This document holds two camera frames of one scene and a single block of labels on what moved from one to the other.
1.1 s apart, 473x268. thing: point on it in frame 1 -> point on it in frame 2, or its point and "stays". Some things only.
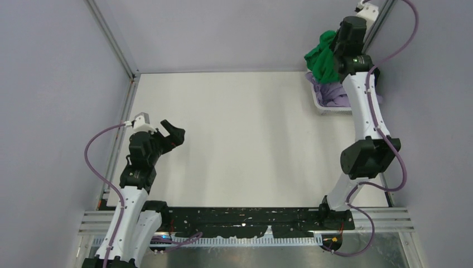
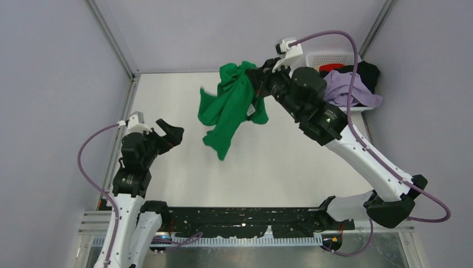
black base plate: [284, 222] stays
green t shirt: [322, 60] -> [235, 100]
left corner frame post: [131, 73] stays
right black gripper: [333, 40] -> [261, 76]
